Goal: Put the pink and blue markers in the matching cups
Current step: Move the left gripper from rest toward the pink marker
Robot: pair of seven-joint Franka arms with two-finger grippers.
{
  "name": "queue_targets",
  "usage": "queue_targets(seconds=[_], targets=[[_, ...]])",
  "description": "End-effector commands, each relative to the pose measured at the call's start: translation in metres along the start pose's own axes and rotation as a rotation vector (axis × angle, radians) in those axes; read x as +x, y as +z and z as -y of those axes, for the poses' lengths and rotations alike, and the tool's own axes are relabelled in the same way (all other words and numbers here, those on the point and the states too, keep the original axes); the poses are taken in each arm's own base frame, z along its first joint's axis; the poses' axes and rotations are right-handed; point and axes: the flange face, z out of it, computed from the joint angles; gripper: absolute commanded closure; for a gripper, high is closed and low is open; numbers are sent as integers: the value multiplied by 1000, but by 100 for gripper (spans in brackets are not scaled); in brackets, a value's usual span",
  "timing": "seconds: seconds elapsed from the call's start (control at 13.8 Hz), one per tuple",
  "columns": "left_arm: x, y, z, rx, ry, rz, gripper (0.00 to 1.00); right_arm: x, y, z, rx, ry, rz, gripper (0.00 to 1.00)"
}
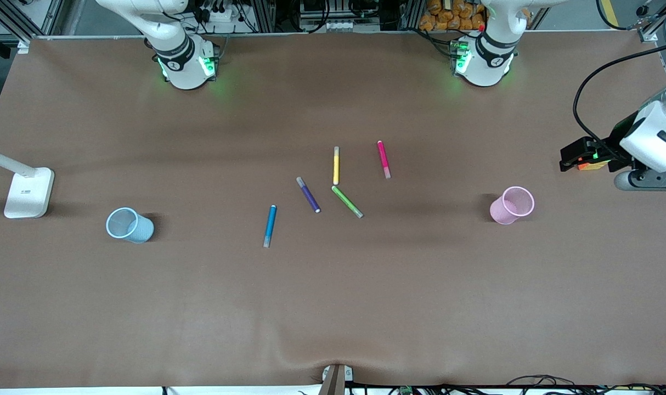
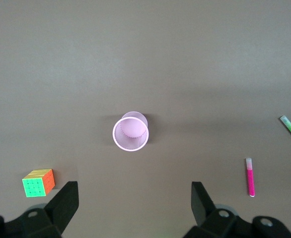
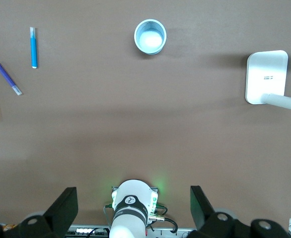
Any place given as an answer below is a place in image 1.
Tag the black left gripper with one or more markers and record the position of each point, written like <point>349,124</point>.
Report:
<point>613,144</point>

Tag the pink marker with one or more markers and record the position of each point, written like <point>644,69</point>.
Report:
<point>383,156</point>

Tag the blue marker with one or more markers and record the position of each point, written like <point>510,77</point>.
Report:
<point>270,222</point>

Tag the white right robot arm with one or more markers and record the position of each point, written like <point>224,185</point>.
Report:
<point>179,49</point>

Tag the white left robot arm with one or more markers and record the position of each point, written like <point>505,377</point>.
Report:
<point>489,55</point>

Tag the colourful puzzle cube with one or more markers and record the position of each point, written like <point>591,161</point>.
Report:
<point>593,165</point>

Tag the pink mesh cup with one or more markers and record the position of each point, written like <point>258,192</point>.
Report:
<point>503,211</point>

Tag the orange snack pile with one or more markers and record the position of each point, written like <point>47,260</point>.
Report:
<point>448,19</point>

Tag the green marker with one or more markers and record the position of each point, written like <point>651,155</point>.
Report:
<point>345,200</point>

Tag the yellow marker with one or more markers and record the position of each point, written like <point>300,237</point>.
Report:
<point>336,167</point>

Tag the white power strip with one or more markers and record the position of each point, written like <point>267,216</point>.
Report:
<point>344,25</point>
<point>220,15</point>

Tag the purple marker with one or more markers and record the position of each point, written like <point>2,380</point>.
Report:
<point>308,196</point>

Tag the brown table cover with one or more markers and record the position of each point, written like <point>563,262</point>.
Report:
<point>333,302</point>

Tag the metal table clamp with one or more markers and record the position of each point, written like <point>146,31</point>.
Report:
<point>336,381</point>

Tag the blue mesh cup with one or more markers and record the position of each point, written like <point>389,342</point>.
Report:
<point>138,229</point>

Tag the white desk lamp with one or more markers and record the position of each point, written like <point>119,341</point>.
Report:
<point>28,192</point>

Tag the aluminium frame profile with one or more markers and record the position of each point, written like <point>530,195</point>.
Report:
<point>15,16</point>
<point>651,30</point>

